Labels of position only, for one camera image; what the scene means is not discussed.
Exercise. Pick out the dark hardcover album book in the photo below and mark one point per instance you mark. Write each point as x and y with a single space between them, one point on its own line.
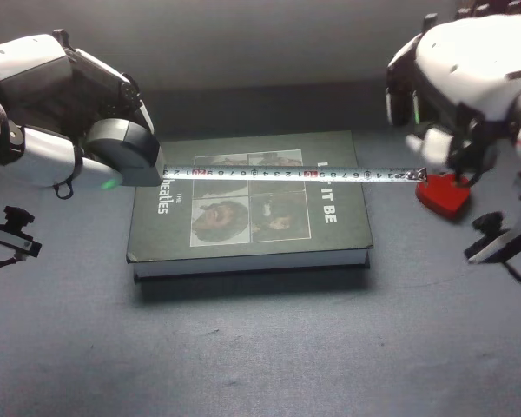
286 247

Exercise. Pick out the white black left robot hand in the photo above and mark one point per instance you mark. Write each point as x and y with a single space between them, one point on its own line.
26 56

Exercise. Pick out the red heart block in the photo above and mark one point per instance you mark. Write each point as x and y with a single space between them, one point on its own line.
440 200

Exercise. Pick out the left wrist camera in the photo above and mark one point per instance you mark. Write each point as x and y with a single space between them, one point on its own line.
8 236

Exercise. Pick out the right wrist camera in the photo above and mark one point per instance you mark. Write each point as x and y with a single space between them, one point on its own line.
499 243

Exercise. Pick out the grey table cloth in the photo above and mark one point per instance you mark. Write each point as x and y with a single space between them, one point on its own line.
260 347

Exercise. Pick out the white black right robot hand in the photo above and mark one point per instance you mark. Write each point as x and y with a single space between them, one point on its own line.
469 61

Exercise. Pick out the white grey tape measure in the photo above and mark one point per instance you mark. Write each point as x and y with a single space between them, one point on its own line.
126 152

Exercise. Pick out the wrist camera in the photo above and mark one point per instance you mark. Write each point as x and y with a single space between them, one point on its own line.
8 236
499 243

